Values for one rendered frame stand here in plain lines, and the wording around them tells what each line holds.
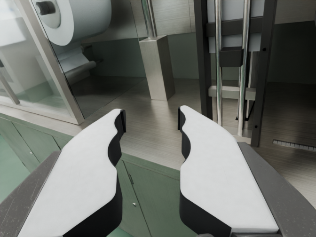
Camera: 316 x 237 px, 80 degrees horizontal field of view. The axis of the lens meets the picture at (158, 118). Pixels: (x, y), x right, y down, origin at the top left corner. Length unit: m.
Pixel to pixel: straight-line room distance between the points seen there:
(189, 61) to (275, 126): 0.57
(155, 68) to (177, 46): 0.27
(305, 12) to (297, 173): 0.59
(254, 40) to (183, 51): 0.60
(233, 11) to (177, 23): 0.56
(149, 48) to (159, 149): 0.43
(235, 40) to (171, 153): 0.35
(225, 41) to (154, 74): 0.41
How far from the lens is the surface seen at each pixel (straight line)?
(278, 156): 0.59
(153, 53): 0.83
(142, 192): 0.83
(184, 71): 1.10
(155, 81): 0.87
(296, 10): 0.93
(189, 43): 1.04
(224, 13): 0.52
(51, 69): 0.83
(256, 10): 0.51
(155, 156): 0.59
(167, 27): 1.08
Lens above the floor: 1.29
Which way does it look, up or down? 31 degrees down
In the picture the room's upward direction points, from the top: 12 degrees counter-clockwise
